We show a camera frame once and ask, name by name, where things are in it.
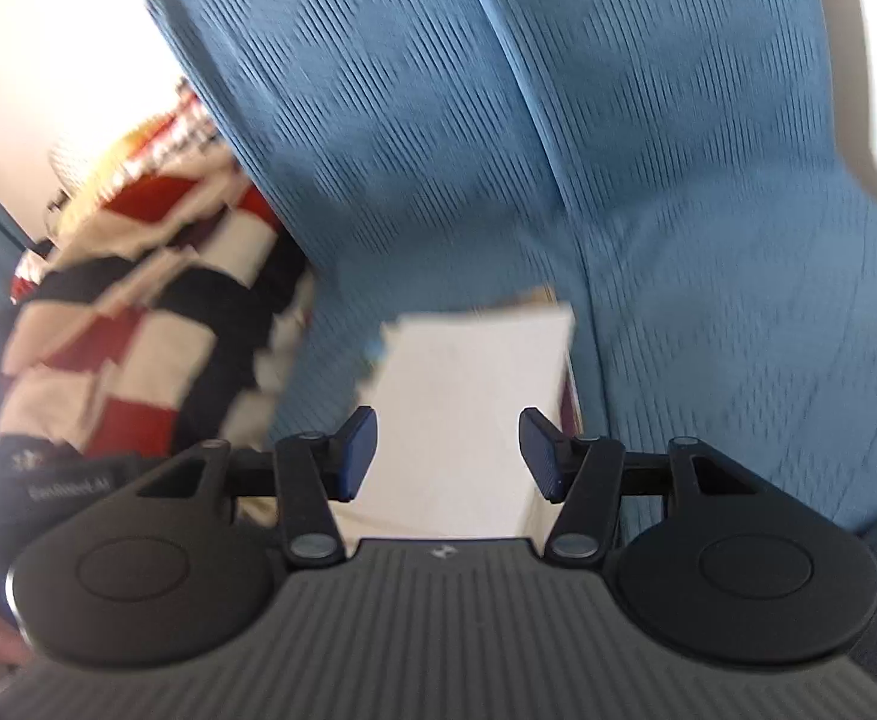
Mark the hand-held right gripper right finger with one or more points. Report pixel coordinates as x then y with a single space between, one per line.
542 457

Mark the white paper sheet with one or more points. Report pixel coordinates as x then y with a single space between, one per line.
468 405

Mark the blue textured seat cushion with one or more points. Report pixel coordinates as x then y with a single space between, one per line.
371 127
708 165

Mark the tan painting cover book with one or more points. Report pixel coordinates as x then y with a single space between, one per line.
528 298

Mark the red white black striped blanket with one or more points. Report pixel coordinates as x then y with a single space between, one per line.
146 315

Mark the yellow pillow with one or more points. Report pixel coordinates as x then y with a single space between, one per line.
108 172

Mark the white quilted pillow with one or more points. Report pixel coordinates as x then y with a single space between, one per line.
71 165

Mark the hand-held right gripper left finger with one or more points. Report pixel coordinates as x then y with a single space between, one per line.
356 457

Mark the purple book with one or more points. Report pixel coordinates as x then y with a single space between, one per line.
570 405

